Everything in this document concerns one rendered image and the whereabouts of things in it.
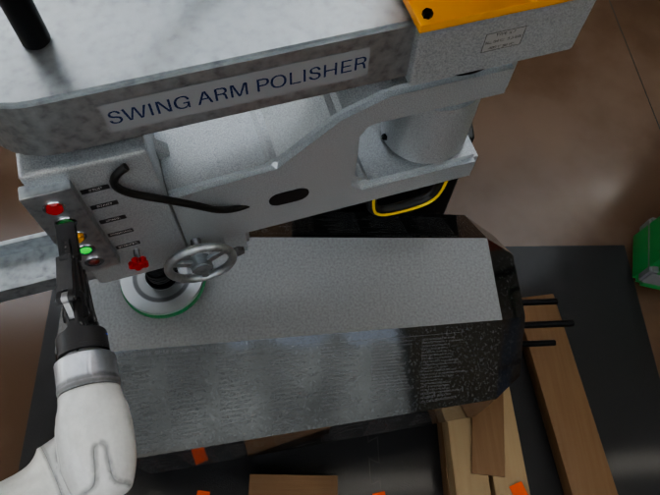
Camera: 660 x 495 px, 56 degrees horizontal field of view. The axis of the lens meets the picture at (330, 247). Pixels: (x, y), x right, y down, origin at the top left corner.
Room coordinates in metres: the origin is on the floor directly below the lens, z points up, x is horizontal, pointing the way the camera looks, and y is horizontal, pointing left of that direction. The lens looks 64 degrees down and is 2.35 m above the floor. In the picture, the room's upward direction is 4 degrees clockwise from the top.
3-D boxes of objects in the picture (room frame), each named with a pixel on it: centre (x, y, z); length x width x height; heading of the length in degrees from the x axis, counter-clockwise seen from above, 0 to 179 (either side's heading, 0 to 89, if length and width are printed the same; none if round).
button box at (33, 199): (0.49, 0.45, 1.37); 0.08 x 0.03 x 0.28; 111
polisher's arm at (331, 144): (0.74, 0.06, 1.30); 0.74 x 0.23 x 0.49; 111
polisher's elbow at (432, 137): (0.85, -0.19, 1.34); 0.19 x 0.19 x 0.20
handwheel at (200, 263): (0.55, 0.27, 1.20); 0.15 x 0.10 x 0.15; 111
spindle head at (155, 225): (0.65, 0.35, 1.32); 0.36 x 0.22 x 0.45; 111
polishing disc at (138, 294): (0.62, 0.43, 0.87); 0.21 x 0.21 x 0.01
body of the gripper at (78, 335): (0.29, 0.38, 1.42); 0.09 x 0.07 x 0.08; 21
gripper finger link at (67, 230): (0.44, 0.44, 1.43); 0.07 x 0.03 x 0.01; 21
